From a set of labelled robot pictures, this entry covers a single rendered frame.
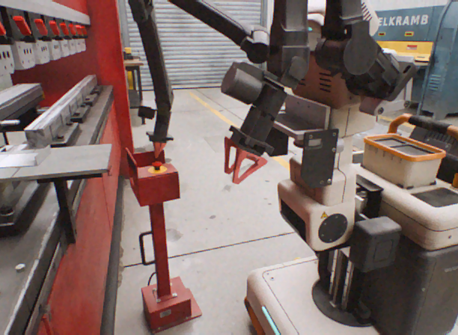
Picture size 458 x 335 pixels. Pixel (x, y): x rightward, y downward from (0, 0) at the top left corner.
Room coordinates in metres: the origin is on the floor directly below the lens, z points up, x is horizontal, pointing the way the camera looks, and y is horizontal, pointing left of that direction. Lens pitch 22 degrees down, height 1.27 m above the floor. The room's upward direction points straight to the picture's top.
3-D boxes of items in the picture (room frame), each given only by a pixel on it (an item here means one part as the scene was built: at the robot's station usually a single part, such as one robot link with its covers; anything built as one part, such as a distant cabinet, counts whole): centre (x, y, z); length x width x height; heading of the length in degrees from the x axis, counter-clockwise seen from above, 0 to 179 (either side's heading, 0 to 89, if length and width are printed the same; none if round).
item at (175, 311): (1.22, 0.28, 0.06); 0.25 x 0.20 x 0.12; 116
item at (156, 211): (1.20, 0.31, 0.39); 0.05 x 0.05 x 0.54; 26
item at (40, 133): (1.88, 0.89, 0.92); 1.67 x 0.06 x 0.10; 15
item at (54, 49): (1.41, 0.76, 1.26); 0.15 x 0.09 x 0.17; 15
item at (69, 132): (1.26, 0.66, 0.89); 0.30 x 0.05 x 0.03; 15
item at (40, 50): (1.22, 0.71, 1.26); 0.15 x 0.09 x 0.17; 15
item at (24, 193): (0.72, 0.52, 0.89); 0.30 x 0.05 x 0.03; 15
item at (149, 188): (1.20, 0.31, 0.75); 0.20 x 0.16 x 0.18; 26
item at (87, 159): (0.70, 0.42, 1.00); 0.26 x 0.18 x 0.01; 105
